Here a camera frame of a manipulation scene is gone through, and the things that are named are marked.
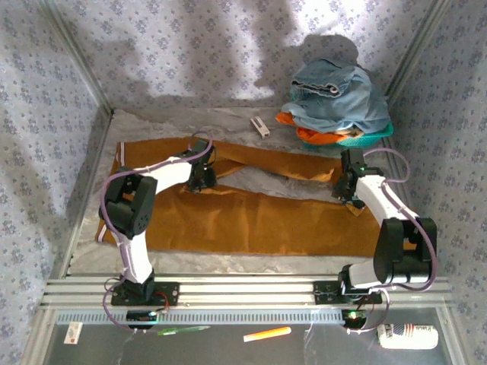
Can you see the white card with red mark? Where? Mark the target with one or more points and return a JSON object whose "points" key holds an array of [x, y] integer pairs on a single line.
{"points": [[72, 332]]}

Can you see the black left controller box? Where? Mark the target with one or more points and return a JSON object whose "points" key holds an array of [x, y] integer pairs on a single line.
{"points": [[139, 316]]}

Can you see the white pack with flag print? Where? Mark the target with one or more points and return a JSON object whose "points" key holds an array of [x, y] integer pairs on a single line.
{"points": [[414, 338]]}

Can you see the light blue denim jeans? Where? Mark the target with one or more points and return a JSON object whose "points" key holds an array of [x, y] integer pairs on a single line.
{"points": [[335, 108]]}

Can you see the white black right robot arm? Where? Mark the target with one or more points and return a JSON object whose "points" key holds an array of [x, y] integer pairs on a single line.
{"points": [[374, 197]]}

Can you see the black controller box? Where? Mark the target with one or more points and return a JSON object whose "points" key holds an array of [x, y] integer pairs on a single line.
{"points": [[139, 316], [352, 318]]}

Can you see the orange garment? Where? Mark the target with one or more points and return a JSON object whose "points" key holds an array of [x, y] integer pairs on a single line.
{"points": [[316, 136]]}

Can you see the teal plastic basket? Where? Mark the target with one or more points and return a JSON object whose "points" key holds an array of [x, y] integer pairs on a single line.
{"points": [[365, 141]]}

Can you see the green pen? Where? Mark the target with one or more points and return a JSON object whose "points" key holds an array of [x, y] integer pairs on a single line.
{"points": [[182, 330]]}

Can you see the black right controller box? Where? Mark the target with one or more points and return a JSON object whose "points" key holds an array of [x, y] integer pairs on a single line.
{"points": [[352, 318]]}

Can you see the grey marbled table cover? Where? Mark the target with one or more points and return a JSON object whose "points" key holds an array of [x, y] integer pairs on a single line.
{"points": [[228, 263]]}

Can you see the aluminium frame post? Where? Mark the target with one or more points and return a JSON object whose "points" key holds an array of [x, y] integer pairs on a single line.
{"points": [[80, 61], [416, 45]]}

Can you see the long aluminium mounting rail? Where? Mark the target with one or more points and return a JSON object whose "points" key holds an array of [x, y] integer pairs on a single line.
{"points": [[247, 292]]}

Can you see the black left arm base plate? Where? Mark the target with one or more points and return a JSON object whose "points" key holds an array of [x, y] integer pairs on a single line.
{"points": [[169, 292]]}

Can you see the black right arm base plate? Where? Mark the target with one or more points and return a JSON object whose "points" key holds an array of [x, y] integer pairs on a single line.
{"points": [[323, 292]]}

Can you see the beige cloth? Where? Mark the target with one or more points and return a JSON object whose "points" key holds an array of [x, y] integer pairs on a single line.
{"points": [[350, 132]]}

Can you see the orange marker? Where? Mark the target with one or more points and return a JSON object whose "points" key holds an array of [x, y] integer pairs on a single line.
{"points": [[266, 334]]}

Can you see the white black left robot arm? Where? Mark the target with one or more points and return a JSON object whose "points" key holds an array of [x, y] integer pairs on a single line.
{"points": [[137, 251]]}

